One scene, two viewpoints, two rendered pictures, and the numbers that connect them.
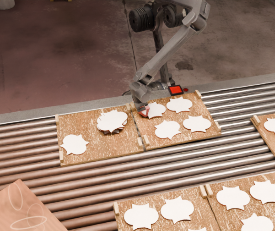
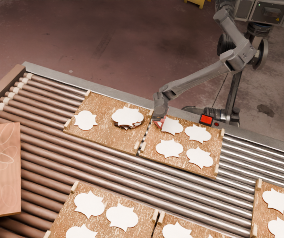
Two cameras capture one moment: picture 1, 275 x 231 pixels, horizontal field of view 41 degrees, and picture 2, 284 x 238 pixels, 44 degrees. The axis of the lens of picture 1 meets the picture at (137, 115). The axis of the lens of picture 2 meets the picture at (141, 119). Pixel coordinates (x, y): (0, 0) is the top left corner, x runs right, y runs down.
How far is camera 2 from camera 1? 0.52 m
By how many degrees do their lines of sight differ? 17
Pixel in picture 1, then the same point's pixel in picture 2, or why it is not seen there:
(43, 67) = (141, 54)
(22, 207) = (4, 143)
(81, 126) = (102, 108)
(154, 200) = (111, 198)
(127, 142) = (127, 141)
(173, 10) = not seen: hidden behind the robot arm
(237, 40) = not seen: outside the picture
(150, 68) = (176, 86)
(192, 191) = (148, 210)
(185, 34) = (218, 68)
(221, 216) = not seen: outside the picture
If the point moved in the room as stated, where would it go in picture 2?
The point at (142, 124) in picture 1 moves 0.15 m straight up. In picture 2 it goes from (152, 133) to (156, 114)
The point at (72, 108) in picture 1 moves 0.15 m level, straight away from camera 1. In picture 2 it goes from (108, 92) to (116, 78)
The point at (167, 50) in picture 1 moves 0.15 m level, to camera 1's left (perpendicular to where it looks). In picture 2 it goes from (197, 76) to (170, 63)
